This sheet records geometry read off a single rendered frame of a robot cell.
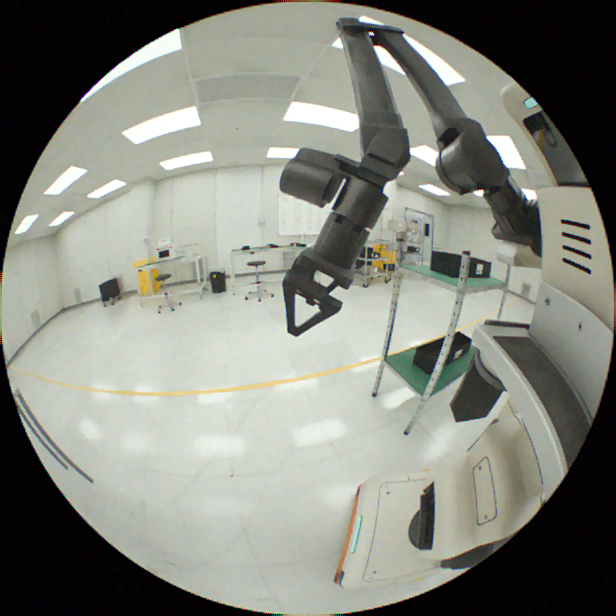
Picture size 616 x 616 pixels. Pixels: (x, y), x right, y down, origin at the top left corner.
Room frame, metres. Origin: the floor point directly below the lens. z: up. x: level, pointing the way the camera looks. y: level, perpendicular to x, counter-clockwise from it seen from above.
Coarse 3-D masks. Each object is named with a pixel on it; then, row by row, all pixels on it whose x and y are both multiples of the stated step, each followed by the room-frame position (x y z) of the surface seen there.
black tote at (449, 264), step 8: (432, 256) 0.96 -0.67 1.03; (440, 256) 0.90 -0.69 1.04; (448, 256) 0.85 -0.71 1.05; (456, 256) 0.80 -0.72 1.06; (432, 264) 0.95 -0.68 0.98; (440, 264) 0.90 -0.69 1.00; (448, 264) 0.85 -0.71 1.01; (456, 264) 0.80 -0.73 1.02; (472, 264) 0.86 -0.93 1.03; (480, 264) 0.90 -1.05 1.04; (488, 264) 0.95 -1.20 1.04; (440, 272) 0.89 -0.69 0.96; (448, 272) 0.84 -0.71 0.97; (456, 272) 0.81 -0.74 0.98; (472, 272) 0.87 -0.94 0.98; (480, 272) 0.91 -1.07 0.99; (488, 272) 0.95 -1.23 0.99
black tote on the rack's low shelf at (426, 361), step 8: (456, 336) 1.13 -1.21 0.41; (464, 336) 1.06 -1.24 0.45; (432, 344) 1.01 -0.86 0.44; (440, 344) 1.05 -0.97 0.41; (456, 344) 1.09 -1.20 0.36; (464, 344) 1.04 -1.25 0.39; (416, 352) 0.94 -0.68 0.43; (424, 352) 0.99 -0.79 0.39; (432, 352) 1.02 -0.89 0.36; (440, 352) 1.01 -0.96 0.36; (448, 352) 1.00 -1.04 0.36; (456, 352) 0.89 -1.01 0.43; (464, 352) 0.95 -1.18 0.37; (416, 360) 0.92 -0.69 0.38; (424, 360) 0.86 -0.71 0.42; (432, 360) 0.81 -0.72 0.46; (448, 360) 0.86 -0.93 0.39; (424, 368) 0.85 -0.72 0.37; (432, 368) 0.80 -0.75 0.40
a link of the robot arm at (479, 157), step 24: (336, 24) 0.21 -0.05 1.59; (384, 48) 0.24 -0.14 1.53; (408, 48) 0.20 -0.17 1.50; (408, 72) 0.22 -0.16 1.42; (432, 72) 0.19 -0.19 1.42; (432, 96) 0.20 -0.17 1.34; (432, 120) 0.23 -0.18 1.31; (456, 120) 0.17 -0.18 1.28; (456, 144) 0.18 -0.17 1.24; (480, 144) 0.16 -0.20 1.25; (480, 168) 0.16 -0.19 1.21; (504, 168) 0.15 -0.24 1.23; (456, 192) 0.26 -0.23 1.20
